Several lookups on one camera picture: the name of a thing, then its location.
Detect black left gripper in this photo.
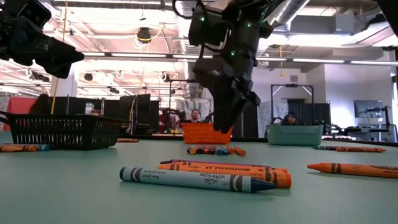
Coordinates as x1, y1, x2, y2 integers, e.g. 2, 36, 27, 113
4, 18, 85, 79

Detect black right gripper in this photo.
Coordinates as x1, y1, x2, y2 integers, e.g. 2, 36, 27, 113
215, 18, 274, 134

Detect black curtain panel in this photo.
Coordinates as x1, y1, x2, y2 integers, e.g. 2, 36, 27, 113
231, 101, 259, 138

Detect white pillar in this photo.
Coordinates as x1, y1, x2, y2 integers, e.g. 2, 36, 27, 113
50, 76, 78, 98

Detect person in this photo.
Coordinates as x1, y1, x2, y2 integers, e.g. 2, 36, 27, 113
29, 93, 51, 115
279, 111, 301, 126
183, 108, 202, 124

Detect orange mesh basket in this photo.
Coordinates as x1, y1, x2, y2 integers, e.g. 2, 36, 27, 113
181, 123, 234, 145

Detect crumpled white sheet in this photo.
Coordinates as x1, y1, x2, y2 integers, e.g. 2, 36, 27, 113
175, 98, 215, 124

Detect black mesh basket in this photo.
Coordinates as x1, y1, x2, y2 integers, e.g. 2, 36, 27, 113
0, 111, 124, 151

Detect teal plastic bin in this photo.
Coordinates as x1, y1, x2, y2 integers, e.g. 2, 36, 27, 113
266, 124, 324, 147

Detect red partition panel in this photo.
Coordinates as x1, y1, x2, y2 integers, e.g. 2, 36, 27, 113
6, 96, 38, 131

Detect long ceiling light strip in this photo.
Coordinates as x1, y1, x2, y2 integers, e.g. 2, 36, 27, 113
80, 52, 398, 67

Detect black partition panels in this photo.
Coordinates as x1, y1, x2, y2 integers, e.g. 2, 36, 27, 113
40, 94, 161, 135

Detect neighbouring work table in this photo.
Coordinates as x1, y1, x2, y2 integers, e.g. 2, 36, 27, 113
323, 123, 398, 144

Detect teal table mat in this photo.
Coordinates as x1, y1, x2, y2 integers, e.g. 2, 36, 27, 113
0, 132, 398, 224

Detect yellow hanging cord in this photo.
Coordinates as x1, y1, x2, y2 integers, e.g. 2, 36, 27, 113
50, 0, 68, 115

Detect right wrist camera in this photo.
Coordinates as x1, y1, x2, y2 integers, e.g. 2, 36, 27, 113
192, 57, 220, 91

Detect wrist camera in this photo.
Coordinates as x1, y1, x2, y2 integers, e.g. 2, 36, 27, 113
192, 57, 220, 91
17, 0, 53, 29

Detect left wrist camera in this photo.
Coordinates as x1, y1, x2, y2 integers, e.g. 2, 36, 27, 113
17, 0, 53, 29

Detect black frame stand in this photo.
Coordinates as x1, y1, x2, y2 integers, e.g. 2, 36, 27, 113
169, 79, 200, 116
270, 83, 315, 126

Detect black ceiling cable reel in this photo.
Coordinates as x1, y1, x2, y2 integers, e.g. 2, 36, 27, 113
136, 27, 152, 44

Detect corrugated silver duct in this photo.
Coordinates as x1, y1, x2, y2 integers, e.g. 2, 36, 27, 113
173, 0, 208, 98

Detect black wall monitor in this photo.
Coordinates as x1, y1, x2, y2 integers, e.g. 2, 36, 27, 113
353, 100, 384, 119

